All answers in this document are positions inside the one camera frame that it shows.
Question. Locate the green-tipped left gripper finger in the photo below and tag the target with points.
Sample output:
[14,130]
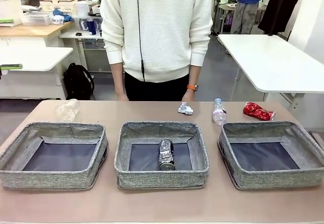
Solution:
[11,66]
[6,20]

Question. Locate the clear plastic cup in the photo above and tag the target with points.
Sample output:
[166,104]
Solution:
[67,111]

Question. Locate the crushed black blue can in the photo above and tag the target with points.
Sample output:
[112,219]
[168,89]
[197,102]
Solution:
[167,155]

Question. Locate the white paper ball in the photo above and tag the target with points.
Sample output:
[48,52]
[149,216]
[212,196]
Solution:
[186,109]

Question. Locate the clear bottle pink label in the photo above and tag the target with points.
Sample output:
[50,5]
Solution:
[219,115]

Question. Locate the crushed red can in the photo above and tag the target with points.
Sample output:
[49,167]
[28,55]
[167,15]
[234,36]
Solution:
[257,111]

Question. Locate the person's right forearm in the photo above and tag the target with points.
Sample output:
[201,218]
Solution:
[117,74]

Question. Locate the person's right hand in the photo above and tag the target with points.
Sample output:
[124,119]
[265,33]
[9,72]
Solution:
[121,95]

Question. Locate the person's left hand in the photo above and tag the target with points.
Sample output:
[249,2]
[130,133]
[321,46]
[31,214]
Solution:
[188,96]

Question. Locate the white plastic storage box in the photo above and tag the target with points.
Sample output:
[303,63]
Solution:
[10,6]

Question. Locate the white perforated plastic basket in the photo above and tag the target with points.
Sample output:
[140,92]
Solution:
[35,19]

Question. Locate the wooden top table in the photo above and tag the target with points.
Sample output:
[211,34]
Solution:
[38,30]

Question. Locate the small white labelled box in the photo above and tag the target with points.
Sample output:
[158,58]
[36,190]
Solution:
[57,20]

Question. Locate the beige slotted crate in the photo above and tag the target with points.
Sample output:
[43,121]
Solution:
[58,6]

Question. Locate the blue cloth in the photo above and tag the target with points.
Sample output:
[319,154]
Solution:
[67,18]

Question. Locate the white workbench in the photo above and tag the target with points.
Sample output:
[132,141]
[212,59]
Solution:
[68,35]

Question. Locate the black backpack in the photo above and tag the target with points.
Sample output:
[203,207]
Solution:
[77,82]

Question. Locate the small black gadget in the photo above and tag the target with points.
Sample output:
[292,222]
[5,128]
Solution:
[78,34]

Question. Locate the white cylindrical container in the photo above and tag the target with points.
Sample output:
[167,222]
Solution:
[82,9]

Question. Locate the blue drink bottle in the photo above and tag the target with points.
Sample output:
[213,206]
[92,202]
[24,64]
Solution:
[91,28]

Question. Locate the white labelled device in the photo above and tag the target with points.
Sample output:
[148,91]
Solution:
[95,10]

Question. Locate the grey fabric basket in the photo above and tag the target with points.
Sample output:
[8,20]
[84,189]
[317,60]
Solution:
[50,179]
[162,179]
[278,179]

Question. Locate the black trousers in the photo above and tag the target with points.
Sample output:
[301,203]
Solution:
[154,91]

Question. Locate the white knit sweater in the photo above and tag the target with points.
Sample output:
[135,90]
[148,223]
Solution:
[164,32]

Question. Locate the large white table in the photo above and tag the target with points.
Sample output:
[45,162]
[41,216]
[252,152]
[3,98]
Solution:
[265,62]

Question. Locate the hanging black coat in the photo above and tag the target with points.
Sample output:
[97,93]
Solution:
[281,6]

